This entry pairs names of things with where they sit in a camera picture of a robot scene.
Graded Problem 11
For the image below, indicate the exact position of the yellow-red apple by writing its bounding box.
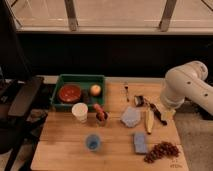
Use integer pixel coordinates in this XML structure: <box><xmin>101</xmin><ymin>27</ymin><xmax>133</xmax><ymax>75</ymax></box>
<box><xmin>90</xmin><ymin>84</ymin><xmax>102</xmax><ymax>96</ymax></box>

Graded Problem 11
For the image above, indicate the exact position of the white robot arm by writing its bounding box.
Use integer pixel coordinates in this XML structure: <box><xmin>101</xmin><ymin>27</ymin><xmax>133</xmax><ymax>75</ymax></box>
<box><xmin>160</xmin><ymin>61</ymin><xmax>213</xmax><ymax>117</ymax></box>

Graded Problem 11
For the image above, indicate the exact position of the blue plastic cup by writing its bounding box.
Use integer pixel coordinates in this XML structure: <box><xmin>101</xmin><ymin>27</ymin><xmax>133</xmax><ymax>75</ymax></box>
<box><xmin>85</xmin><ymin>134</ymin><xmax>101</xmax><ymax>151</ymax></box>

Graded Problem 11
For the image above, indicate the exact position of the white paper cup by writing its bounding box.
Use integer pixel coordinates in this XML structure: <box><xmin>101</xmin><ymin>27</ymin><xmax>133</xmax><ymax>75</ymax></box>
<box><xmin>72</xmin><ymin>103</ymin><xmax>88</xmax><ymax>123</ymax></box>

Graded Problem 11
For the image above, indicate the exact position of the small black box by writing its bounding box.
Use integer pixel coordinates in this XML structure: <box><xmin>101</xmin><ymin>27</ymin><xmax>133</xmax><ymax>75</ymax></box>
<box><xmin>134</xmin><ymin>95</ymin><xmax>144</xmax><ymax>107</ymax></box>

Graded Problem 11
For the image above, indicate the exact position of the bunch of red grapes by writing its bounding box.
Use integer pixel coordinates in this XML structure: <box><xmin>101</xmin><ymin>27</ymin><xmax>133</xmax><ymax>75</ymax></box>
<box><xmin>144</xmin><ymin>141</ymin><xmax>180</xmax><ymax>163</ymax></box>

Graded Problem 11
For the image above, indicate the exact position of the blue sponge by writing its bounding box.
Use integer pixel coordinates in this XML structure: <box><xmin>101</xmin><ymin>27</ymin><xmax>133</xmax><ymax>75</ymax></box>
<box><xmin>133</xmin><ymin>132</ymin><xmax>148</xmax><ymax>154</ymax></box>

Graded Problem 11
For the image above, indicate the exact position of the green plastic bin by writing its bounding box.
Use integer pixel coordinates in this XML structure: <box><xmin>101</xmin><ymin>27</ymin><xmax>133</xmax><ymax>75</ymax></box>
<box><xmin>51</xmin><ymin>74</ymin><xmax>105</xmax><ymax>112</ymax></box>

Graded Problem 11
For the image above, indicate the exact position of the dark avocado in bin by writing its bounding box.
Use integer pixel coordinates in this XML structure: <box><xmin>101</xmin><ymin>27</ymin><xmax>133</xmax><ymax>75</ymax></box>
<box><xmin>82</xmin><ymin>89</ymin><xmax>92</xmax><ymax>104</ymax></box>

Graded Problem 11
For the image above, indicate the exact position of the red bowl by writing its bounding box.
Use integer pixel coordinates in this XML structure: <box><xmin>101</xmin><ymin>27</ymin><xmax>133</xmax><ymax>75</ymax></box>
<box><xmin>58</xmin><ymin>84</ymin><xmax>81</xmax><ymax>103</ymax></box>

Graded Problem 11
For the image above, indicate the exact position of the black office chair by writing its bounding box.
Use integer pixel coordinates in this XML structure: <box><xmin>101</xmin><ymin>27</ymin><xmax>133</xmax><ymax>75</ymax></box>
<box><xmin>0</xmin><ymin>0</ymin><xmax>45</xmax><ymax>171</ymax></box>

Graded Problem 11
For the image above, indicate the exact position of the black handled knife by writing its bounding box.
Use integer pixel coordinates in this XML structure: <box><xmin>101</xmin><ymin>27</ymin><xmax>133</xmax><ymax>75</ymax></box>
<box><xmin>145</xmin><ymin>99</ymin><xmax>167</xmax><ymax>126</ymax></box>

